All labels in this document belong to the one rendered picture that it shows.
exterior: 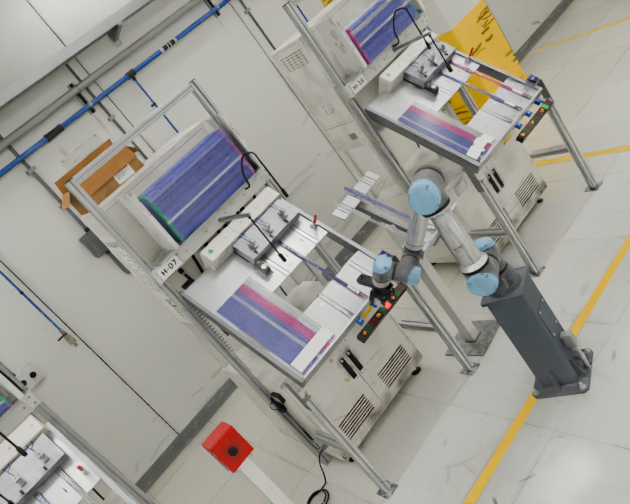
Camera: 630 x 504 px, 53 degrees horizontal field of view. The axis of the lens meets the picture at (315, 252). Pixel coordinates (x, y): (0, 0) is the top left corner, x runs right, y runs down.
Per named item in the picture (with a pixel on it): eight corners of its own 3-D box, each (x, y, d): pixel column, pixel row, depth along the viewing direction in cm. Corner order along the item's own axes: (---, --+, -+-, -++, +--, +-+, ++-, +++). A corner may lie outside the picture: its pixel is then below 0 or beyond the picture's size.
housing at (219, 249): (282, 210, 320) (280, 193, 309) (217, 277, 300) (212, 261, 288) (270, 203, 323) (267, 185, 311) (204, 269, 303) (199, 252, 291)
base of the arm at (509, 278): (524, 268, 260) (512, 250, 257) (518, 293, 250) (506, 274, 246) (491, 277, 270) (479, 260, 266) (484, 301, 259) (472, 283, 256)
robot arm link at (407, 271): (424, 258, 255) (397, 252, 257) (420, 274, 247) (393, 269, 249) (421, 273, 260) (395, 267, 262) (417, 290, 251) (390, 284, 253)
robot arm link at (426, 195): (505, 270, 248) (434, 161, 229) (504, 294, 237) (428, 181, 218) (478, 280, 255) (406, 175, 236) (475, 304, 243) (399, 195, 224)
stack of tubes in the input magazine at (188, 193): (256, 171, 305) (221, 126, 295) (183, 242, 284) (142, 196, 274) (245, 175, 315) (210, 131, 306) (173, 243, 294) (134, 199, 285)
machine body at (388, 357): (429, 364, 343) (366, 282, 321) (353, 470, 314) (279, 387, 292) (358, 351, 398) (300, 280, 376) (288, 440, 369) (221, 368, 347)
